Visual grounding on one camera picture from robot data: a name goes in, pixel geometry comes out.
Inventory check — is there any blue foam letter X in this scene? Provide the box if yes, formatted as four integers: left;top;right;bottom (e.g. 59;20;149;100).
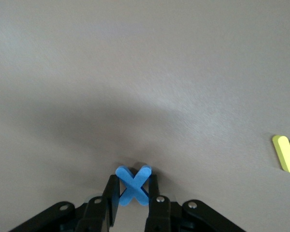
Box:
115;165;152;206

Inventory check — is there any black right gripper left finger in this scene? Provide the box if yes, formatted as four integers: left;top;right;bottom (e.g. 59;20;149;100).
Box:
76;174;121;232

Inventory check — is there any yellow foam letter k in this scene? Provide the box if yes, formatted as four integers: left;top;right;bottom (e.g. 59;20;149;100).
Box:
272;135;290;174

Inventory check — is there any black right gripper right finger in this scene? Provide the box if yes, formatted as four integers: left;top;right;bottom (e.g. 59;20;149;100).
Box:
144;174;171;232

